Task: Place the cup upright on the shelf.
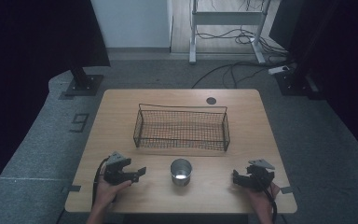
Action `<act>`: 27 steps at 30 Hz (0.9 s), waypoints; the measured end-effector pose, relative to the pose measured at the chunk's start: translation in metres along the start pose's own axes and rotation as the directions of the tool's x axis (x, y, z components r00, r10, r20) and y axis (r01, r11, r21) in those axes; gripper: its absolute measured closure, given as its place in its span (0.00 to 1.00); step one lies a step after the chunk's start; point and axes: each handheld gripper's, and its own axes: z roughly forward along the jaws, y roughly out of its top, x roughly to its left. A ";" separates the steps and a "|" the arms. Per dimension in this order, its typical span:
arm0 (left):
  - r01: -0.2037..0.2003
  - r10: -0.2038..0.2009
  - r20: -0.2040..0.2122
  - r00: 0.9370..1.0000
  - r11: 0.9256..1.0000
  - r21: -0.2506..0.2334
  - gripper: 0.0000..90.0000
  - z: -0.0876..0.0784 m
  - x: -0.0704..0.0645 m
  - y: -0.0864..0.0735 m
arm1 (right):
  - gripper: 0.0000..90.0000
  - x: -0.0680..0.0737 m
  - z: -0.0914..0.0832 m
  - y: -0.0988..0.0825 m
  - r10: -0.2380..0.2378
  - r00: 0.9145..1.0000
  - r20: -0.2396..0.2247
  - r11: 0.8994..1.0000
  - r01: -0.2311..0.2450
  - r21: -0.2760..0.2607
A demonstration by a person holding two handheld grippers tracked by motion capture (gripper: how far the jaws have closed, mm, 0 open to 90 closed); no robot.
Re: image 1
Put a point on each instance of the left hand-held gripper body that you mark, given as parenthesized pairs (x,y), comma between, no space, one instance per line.
(114,171)

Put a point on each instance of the shiny metal cup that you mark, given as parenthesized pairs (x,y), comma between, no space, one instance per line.
(181,171)

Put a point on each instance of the white power strip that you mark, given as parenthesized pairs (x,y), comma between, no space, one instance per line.
(278,69)

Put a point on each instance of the white metal desk frame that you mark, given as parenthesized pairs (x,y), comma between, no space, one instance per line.
(227,18)

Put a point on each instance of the dark round table grommet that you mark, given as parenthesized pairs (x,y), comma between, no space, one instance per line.
(211,100)

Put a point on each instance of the dark curtain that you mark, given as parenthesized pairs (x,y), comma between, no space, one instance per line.
(28,62)
(348,68)

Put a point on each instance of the grey tape piece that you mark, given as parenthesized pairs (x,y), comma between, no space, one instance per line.
(286,189)
(73,188)

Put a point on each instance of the black stand with base plate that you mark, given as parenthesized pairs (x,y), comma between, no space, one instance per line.
(84,83)
(295,82)

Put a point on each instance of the dark tape floor number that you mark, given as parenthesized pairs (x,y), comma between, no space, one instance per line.
(80,122)

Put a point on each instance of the person's left hand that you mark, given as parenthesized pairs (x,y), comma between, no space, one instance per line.
(107,194)

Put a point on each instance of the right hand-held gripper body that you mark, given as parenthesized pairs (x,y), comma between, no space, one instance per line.
(260,177)

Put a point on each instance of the person's right hand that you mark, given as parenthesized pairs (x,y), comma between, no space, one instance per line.
(262,200)

